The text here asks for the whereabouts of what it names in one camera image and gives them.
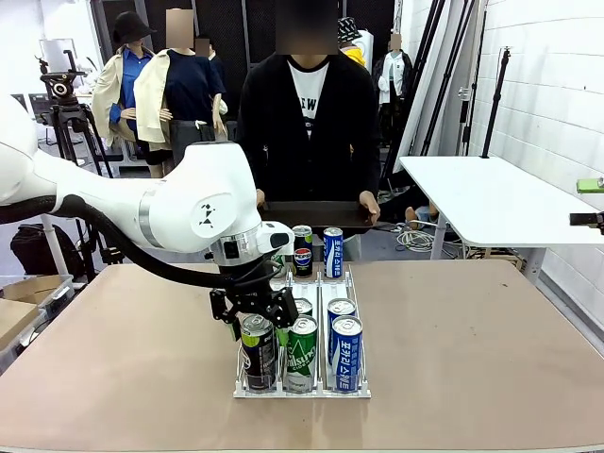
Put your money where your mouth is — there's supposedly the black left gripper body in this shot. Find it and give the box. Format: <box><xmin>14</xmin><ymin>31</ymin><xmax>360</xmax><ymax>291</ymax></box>
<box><xmin>221</xmin><ymin>261</ymin><xmax>284</xmax><ymax>316</ymax></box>

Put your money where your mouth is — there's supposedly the black Pepsi can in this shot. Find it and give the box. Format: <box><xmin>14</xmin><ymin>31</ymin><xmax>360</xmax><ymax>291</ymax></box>
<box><xmin>291</xmin><ymin>225</ymin><xmax>315</xmax><ymax>279</ymax></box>
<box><xmin>240</xmin><ymin>312</ymin><xmax>278</xmax><ymax>394</ymax></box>

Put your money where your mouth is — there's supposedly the blue Pocari Sweat can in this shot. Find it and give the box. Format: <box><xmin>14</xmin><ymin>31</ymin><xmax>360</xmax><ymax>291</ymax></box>
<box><xmin>330</xmin><ymin>314</ymin><xmax>364</xmax><ymax>394</ymax></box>
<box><xmin>322</xmin><ymin>226</ymin><xmax>345</xmax><ymax>280</ymax></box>
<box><xmin>326</xmin><ymin>297</ymin><xmax>358</xmax><ymax>364</ymax></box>

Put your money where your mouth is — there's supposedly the dark brown serving tray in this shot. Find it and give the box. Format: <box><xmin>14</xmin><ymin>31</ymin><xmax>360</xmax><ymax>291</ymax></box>
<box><xmin>258</xmin><ymin>199</ymin><xmax>379</xmax><ymax>233</ymax></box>

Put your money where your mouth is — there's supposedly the person's left forearm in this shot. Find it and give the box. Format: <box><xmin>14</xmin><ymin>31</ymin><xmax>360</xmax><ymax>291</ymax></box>
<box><xmin>351</xmin><ymin>122</ymin><xmax>383</xmax><ymax>195</ymax></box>

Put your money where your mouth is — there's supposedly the person's right forearm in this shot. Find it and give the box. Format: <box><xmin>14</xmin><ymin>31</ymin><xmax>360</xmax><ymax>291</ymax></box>
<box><xmin>234</xmin><ymin>117</ymin><xmax>265</xmax><ymax>194</ymax></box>

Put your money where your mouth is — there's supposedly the person in black cardigan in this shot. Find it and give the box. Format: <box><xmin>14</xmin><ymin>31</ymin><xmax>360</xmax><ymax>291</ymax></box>
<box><xmin>234</xmin><ymin>0</ymin><xmax>383</xmax><ymax>263</ymax></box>

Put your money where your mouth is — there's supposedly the person seated on floor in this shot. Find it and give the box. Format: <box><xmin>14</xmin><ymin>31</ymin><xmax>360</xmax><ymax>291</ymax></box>
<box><xmin>377</xmin><ymin>184</ymin><xmax>443</xmax><ymax>232</ymax></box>

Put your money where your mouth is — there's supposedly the person in navy top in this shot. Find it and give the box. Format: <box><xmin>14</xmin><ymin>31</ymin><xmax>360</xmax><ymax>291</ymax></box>
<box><xmin>193</xmin><ymin>37</ymin><xmax>228</xmax><ymax>103</ymax></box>

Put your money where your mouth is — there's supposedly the person's left hand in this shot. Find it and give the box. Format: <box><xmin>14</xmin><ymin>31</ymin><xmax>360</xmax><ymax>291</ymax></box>
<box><xmin>357</xmin><ymin>189</ymin><xmax>381</xmax><ymax>227</ymax></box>

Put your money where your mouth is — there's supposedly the clear acrylic can rack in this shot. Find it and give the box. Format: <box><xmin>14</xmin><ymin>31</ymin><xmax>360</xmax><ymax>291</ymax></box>
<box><xmin>232</xmin><ymin>262</ymin><xmax>373</xmax><ymax>400</ymax></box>

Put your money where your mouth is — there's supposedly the large white table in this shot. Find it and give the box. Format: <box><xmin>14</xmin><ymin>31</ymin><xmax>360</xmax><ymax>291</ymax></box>
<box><xmin>397</xmin><ymin>155</ymin><xmax>604</xmax><ymax>288</ymax></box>

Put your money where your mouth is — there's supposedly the black light stand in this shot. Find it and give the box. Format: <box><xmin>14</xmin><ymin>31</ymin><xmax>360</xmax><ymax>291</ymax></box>
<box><xmin>479</xmin><ymin>45</ymin><xmax>514</xmax><ymax>159</ymax></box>

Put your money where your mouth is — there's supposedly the black stand with clamp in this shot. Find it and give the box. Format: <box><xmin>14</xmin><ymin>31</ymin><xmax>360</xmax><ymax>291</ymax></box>
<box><xmin>456</xmin><ymin>0</ymin><xmax>488</xmax><ymax>157</ymax></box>

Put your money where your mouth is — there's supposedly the small white table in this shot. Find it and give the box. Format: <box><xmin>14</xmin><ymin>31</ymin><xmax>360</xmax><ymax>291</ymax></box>
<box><xmin>40</xmin><ymin>214</ymin><xmax>68</xmax><ymax>276</ymax></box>

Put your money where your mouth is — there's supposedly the clear bin with cardboard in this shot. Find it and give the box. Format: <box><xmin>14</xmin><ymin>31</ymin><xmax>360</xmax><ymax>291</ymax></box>
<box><xmin>0</xmin><ymin>274</ymin><xmax>76</xmax><ymax>310</ymax></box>

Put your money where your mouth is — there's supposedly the black backpack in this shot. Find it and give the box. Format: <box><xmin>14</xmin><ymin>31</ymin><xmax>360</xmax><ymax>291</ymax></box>
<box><xmin>8</xmin><ymin>223</ymin><xmax>73</xmax><ymax>277</ymax></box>

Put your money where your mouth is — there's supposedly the flat cardboard box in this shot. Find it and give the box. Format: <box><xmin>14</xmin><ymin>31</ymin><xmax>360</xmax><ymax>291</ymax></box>
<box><xmin>0</xmin><ymin>296</ymin><xmax>48</xmax><ymax>353</ymax></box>

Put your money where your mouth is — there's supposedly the mannequin with cream jacket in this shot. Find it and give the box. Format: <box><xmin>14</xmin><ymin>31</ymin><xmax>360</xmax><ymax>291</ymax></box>
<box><xmin>133</xmin><ymin>7</ymin><xmax>231</xmax><ymax>178</ymax></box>

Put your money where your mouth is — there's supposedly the mannequin with black bucket hat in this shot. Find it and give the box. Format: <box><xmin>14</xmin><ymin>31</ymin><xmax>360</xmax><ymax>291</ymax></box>
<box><xmin>91</xmin><ymin>10</ymin><xmax>174</xmax><ymax>166</ymax></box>

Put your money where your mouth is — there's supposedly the mannequin in yellow hoodie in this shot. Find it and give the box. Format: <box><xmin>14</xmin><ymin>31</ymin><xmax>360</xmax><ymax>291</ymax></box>
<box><xmin>336</xmin><ymin>16</ymin><xmax>374</xmax><ymax>72</ymax></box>

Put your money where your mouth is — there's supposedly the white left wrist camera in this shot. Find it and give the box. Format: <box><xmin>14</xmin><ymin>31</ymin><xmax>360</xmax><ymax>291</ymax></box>
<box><xmin>256</xmin><ymin>220</ymin><xmax>295</xmax><ymax>259</ymax></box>

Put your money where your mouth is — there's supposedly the black arm cable sleeve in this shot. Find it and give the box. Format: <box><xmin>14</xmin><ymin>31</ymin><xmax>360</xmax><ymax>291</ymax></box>
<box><xmin>0</xmin><ymin>193</ymin><xmax>284</xmax><ymax>296</ymax></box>

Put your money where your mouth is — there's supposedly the white cable coil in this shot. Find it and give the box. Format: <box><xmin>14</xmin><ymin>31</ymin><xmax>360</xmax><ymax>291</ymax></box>
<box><xmin>394</xmin><ymin>221</ymin><xmax>438</xmax><ymax>255</ymax></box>

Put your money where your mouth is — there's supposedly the black camera tripod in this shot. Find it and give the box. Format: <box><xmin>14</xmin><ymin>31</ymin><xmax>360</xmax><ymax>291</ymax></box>
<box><xmin>35</xmin><ymin>49</ymin><xmax>125</xmax><ymax>279</ymax></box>

